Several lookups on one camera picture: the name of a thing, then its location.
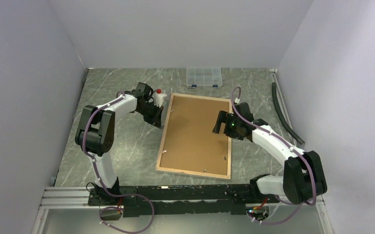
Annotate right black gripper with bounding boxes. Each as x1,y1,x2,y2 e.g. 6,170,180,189
213,110,244,140

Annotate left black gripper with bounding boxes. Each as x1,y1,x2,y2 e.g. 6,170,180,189
137,102,164,129

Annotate brown backing board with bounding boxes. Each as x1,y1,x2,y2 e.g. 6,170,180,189
159,96,230,176

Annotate white wooden picture frame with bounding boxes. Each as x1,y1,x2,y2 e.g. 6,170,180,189
155,93,233,180

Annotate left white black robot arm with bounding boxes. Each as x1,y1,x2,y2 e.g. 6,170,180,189
75,82,167,205

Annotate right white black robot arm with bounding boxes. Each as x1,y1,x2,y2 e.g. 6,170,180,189
212,102,327,205

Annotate clear plastic organizer box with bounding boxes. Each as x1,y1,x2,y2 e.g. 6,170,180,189
186,67,223,88

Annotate black foam tube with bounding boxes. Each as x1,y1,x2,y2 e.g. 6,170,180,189
271,82,305,145

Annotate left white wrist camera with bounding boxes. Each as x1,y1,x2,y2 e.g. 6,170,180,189
152,89,167,107

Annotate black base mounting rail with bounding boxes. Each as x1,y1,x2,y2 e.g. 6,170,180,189
87,184,278,217

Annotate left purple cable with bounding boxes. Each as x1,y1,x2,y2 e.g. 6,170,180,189
81,91,156,234

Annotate aluminium extrusion rail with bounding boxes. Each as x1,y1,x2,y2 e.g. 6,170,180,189
39,187,91,209

